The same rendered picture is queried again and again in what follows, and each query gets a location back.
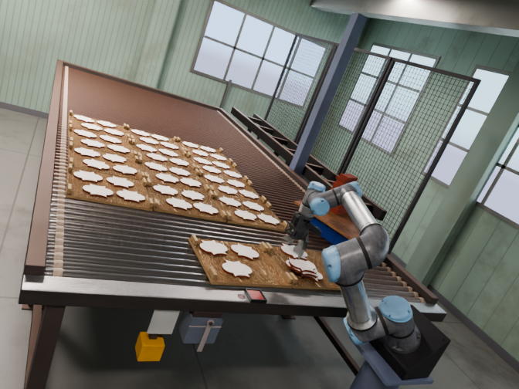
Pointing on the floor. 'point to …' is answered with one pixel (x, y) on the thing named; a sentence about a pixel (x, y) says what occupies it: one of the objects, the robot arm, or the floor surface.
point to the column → (379, 372)
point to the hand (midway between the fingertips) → (293, 252)
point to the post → (351, 34)
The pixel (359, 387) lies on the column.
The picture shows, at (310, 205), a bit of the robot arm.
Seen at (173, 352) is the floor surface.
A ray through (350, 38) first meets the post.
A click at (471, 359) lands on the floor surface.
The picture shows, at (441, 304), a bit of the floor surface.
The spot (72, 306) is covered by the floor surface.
